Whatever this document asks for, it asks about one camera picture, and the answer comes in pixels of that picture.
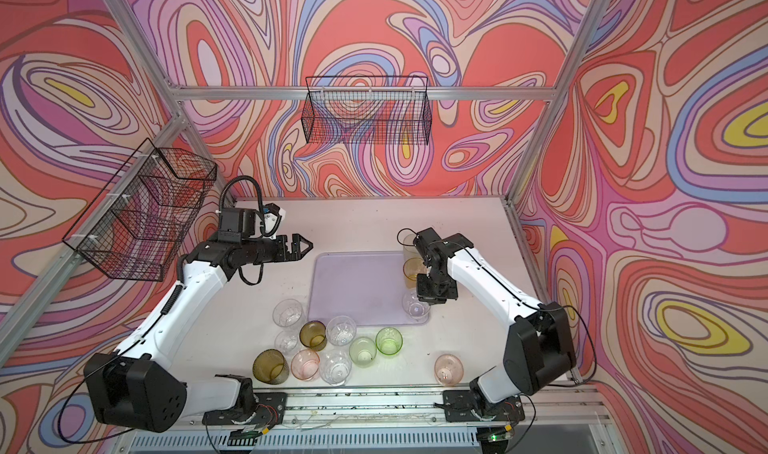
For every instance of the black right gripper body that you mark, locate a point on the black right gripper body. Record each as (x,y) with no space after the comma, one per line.
(433,276)

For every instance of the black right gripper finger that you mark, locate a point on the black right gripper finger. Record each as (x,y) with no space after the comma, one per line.
(425,294)
(445,293)

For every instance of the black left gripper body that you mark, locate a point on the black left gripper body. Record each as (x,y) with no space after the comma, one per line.
(265,250)

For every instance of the clear faceted glass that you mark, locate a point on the clear faceted glass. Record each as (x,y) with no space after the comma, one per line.
(417,310)

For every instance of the yellow clear plastic cup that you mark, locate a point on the yellow clear plastic cup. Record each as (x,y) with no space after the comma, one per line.
(412,268)

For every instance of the pink dimpled cup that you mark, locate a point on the pink dimpled cup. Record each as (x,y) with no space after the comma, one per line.
(448,370)

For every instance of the pale green dimpled cup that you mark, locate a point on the pale green dimpled cup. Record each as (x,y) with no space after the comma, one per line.
(409,250)

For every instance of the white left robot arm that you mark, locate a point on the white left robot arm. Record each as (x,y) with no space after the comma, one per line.
(133,387)

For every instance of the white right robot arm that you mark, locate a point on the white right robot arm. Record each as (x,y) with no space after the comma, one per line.
(539,346)

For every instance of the lilac plastic tray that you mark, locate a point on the lilac plastic tray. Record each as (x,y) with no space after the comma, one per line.
(366,286)

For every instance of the clear glass near tray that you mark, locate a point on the clear glass near tray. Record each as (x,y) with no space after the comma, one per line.
(288,313)

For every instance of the bright green glass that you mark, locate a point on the bright green glass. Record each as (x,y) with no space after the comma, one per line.
(389,341)

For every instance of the light green dimpled cup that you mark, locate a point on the light green dimpled cup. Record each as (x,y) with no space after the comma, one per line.
(363,351)

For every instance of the olive brown glass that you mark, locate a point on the olive brown glass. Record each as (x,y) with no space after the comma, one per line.
(312,335)

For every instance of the clear textured glass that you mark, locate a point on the clear textured glass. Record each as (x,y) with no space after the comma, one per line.
(341,330)

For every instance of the small clear glass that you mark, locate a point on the small clear glass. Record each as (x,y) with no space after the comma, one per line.
(287,342)

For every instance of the large olive green glass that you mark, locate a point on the large olive green glass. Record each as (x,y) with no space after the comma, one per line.
(271,367)

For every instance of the clear ribbed glass front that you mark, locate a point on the clear ribbed glass front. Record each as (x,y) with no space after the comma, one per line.
(335,367)

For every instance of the pink clear glass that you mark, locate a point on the pink clear glass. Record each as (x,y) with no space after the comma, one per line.
(305,365)

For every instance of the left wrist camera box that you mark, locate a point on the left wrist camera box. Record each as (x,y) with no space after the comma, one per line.
(237,225)

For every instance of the aluminium front rail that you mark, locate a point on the aluminium front rail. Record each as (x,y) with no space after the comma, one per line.
(361,406)

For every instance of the black wire basket left wall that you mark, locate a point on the black wire basket left wall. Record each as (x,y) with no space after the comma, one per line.
(135,226)

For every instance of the black wire basket wall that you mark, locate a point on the black wire basket wall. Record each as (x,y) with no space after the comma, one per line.
(135,226)
(367,110)

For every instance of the black wire basket back wall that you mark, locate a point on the black wire basket back wall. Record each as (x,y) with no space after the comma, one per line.
(367,110)

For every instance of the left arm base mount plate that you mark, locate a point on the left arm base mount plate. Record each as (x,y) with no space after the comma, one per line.
(265,409)

